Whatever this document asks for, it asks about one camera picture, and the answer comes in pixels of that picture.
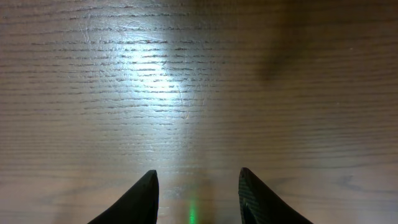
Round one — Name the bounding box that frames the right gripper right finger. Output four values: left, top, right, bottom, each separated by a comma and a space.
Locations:
238, 167, 312, 224

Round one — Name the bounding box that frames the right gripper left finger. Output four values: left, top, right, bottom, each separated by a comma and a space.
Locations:
88, 170, 159, 224

